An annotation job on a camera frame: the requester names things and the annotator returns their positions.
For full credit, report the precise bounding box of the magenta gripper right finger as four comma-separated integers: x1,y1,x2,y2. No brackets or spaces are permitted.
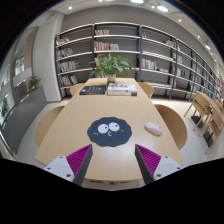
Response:
135,144,182,184

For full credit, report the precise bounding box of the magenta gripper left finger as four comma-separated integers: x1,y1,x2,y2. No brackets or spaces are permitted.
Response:
44,145,93,186

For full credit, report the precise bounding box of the white pink computer mouse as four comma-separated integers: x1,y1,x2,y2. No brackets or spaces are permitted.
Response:
145,122,163,135

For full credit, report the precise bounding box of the dark cartoon face mouse pad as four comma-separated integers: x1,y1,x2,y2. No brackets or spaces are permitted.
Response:
87,117,132,147

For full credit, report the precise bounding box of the right near wooden chair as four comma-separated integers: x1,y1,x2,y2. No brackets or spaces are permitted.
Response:
155,104,187,149

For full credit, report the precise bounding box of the wooden chair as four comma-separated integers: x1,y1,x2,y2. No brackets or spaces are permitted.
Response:
155,104,187,149
139,82,154,98
70,83,83,96
201,109,224,149
35,106,63,146

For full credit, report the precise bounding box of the left near wooden chair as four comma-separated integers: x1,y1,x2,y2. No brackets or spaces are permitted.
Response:
35,106,63,146

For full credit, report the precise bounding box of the wooden chair at right side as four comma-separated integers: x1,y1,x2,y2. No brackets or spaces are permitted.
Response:
201,109,224,149

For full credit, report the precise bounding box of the right far wooden chair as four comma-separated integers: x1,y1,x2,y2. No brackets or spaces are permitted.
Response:
139,82,154,98

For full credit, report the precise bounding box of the left far wooden chair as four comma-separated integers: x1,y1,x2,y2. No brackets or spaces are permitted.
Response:
70,83,83,96

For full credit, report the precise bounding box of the black book on table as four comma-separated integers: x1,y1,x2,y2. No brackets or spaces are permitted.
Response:
80,85,106,95

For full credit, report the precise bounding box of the white red book stack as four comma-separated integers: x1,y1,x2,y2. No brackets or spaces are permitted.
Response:
107,83,137,96

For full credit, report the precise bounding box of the small plant on ledge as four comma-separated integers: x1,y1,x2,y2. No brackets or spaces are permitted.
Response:
28,76,41,91

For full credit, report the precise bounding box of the large grey bookshelf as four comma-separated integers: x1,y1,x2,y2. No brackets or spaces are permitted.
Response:
55,22,224,100

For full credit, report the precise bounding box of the green potted plant on table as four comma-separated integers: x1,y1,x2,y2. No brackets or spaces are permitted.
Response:
89,54,132,77

